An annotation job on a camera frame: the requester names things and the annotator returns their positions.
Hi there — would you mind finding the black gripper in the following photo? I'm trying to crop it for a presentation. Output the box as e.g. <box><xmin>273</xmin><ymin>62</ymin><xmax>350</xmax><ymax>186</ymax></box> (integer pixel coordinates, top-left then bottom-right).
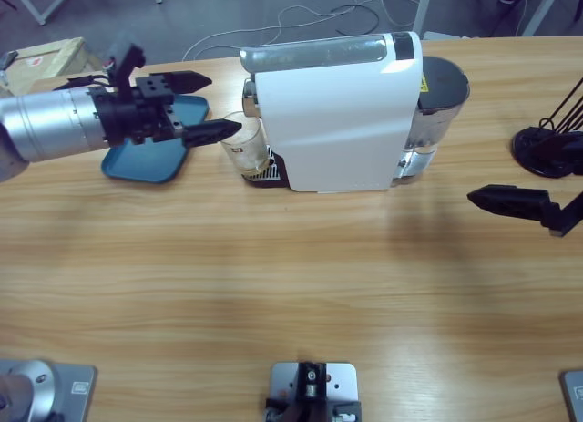
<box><xmin>87</xmin><ymin>70</ymin><xmax>243</xmax><ymax>150</ymax></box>
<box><xmin>466</xmin><ymin>129</ymin><xmax>583</xmax><ymax>239</ymax></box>

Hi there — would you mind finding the clear drinking glass red logo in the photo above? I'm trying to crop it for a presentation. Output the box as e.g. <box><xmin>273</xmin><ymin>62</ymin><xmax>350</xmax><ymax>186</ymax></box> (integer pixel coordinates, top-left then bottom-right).
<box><xmin>218</xmin><ymin>111</ymin><xmax>271</xmax><ymax>178</ymax></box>

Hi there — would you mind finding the grey coffee machine lever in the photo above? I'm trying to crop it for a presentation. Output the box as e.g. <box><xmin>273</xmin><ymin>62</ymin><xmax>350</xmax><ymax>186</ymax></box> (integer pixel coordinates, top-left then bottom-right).
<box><xmin>240</xmin><ymin>33</ymin><xmax>389</xmax><ymax>73</ymax></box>

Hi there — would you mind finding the white capsule coffee machine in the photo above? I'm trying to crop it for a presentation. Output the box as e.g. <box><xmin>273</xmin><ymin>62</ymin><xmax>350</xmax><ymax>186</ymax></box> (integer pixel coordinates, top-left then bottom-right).
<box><xmin>240</xmin><ymin>31</ymin><xmax>424</xmax><ymax>196</ymax></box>

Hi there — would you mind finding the blue plastic tray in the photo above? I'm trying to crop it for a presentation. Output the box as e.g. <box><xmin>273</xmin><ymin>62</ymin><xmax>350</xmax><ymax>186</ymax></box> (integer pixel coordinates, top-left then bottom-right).
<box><xmin>99</xmin><ymin>93</ymin><xmax>210</xmax><ymax>185</ymax></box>

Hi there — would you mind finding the black drip tray metal grille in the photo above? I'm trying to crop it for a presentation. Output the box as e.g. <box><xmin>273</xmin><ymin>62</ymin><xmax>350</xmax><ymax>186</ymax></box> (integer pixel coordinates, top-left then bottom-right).
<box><xmin>240</xmin><ymin>146</ymin><xmax>290</xmax><ymax>189</ymax></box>

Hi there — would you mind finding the clear water tank black lid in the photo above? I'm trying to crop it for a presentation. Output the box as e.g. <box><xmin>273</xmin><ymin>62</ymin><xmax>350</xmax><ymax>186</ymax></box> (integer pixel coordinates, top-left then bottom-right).
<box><xmin>399</xmin><ymin>56</ymin><xmax>471</xmax><ymax>181</ymax></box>

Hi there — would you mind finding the wooden shipping crate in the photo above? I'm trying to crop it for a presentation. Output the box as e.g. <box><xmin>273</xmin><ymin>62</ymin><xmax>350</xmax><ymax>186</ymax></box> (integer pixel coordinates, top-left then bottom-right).
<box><xmin>0</xmin><ymin>36</ymin><xmax>105</xmax><ymax>98</ymax></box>

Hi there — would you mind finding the grey metal clamp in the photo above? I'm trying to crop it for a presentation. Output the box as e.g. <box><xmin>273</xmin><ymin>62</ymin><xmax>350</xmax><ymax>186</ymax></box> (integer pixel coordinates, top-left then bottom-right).
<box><xmin>0</xmin><ymin>50</ymin><xmax>20</xmax><ymax>85</ymax></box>

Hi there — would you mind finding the black wire capsule stand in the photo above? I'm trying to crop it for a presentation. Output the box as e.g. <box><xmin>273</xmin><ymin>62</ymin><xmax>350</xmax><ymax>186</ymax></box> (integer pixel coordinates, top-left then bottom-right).
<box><xmin>510</xmin><ymin>75</ymin><xmax>583</xmax><ymax>180</ymax></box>

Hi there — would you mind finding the white floor cable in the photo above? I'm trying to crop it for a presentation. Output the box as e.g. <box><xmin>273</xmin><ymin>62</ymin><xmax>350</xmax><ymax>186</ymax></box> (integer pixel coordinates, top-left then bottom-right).
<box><xmin>181</xmin><ymin>0</ymin><xmax>382</xmax><ymax>63</ymax></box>
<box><xmin>376</xmin><ymin>0</ymin><xmax>420</xmax><ymax>29</ymax></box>

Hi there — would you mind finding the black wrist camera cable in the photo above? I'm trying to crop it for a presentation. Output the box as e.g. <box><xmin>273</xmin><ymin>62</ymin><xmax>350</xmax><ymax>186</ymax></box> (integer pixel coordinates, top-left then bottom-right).
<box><xmin>66</xmin><ymin>74</ymin><xmax>118</xmax><ymax>89</ymax></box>

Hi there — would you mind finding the white metal table frame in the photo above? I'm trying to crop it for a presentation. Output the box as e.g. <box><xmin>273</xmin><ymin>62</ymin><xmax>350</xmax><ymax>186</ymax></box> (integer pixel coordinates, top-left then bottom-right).
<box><xmin>0</xmin><ymin>0</ymin><xmax>77</xmax><ymax>26</ymax></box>

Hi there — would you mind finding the black floor cable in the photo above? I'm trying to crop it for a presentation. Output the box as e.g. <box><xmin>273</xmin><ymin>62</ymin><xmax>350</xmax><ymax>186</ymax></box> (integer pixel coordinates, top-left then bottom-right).
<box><xmin>330</xmin><ymin>3</ymin><xmax>382</xmax><ymax>36</ymax></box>

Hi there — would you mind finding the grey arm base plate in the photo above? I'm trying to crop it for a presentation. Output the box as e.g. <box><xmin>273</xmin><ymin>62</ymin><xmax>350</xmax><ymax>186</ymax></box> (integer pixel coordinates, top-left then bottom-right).
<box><xmin>0</xmin><ymin>358</ymin><xmax>98</xmax><ymax>422</ymax></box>
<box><xmin>558</xmin><ymin>369</ymin><xmax>583</xmax><ymax>422</ymax></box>

